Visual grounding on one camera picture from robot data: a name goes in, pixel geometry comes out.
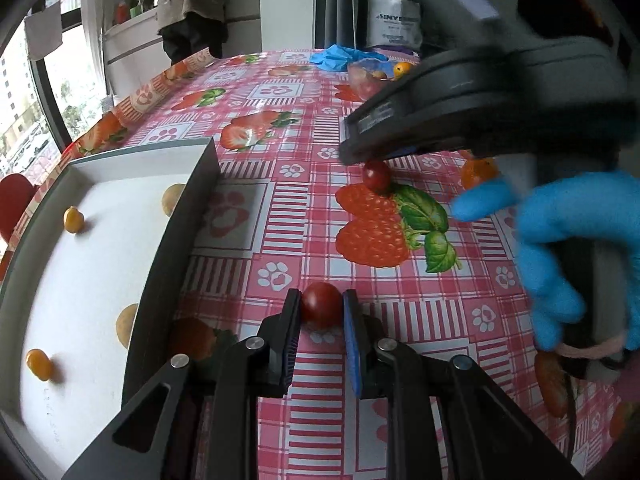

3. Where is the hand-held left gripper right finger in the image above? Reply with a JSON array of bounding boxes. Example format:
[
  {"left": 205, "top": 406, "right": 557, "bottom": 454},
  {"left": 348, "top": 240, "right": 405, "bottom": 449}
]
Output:
[{"left": 342, "top": 288, "right": 583, "bottom": 480}]

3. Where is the white kitchen counter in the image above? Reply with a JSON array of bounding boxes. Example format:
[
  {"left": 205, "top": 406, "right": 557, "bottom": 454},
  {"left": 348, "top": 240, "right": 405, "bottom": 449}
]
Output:
[{"left": 102, "top": 0, "right": 261, "bottom": 96}]

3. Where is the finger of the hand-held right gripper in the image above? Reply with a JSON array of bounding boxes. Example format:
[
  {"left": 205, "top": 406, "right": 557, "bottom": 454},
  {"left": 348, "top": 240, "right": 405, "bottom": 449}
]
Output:
[{"left": 339, "top": 45, "right": 511, "bottom": 165}]

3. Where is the red chair back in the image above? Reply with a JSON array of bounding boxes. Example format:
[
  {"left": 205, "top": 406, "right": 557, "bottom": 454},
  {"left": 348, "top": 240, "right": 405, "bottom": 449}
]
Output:
[{"left": 0, "top": 173, "right": 38, "bottom": 243}]

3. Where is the person's right hand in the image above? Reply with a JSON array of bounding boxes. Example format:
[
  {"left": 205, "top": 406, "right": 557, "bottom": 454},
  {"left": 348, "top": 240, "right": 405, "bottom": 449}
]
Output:
[{"left": 452, "top": 169, "right": 640, "bottom": 353}]

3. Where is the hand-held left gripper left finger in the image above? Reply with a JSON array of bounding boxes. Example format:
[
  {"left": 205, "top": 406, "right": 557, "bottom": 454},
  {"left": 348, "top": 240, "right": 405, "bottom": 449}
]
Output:
[{"left": 62, "top": 288, "right": 303, "bottom": 480}]

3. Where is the pale round longan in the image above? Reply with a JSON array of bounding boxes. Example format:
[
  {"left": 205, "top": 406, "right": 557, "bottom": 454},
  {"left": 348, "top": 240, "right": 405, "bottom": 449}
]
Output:
[
  {"left": 161, "top": 183, "right": 187, "bottom": 217},
  {"left": 115, "top": 303, "right": 140, "bottom": 348}
]

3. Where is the red cherry tomato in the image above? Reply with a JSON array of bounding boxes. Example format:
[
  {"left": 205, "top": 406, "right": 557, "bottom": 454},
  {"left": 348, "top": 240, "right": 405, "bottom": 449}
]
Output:
[
  {"left": 362, "top": 159, "right": 393, "bottom": 193},
  {"left": 300, "top": 281, "right": 345, "bottom": 328}
]

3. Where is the grey shallow tray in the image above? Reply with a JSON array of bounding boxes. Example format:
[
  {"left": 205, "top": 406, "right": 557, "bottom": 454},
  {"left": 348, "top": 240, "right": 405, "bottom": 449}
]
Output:
[{"left": 0, "top": 137, "right": 221, "bottom": 480}]

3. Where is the blue disposable glove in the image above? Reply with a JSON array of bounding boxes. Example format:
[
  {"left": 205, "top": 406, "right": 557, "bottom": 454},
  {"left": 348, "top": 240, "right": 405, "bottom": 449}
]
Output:
[{"left": 308, "top": 44, "right": 388, "bottom": 72}]

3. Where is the white printed bag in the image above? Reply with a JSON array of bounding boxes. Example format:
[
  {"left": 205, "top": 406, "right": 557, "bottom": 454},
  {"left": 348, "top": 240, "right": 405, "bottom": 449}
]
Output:
[{"left": 366, "top": 0, "right": 423, "bottom": 53}]

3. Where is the clear glass bowl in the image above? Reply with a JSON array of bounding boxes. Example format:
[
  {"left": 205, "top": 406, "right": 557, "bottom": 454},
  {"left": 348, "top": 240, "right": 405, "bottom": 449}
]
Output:
[{"left": 347, "top": 57, "right": 423, "bottom": 102}]

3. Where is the grey curtain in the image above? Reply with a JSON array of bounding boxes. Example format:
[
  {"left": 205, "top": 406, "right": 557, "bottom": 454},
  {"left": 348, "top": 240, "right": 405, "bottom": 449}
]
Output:
[{"left": 315, "top": 0, "right": 371, "bottom": 51}]

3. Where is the hanging grey towel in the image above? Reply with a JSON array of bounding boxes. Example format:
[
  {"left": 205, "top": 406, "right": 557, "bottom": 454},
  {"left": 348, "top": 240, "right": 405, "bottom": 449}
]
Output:
[{"left": 24, "top": 0, "right": 63, "bottom": 61}]

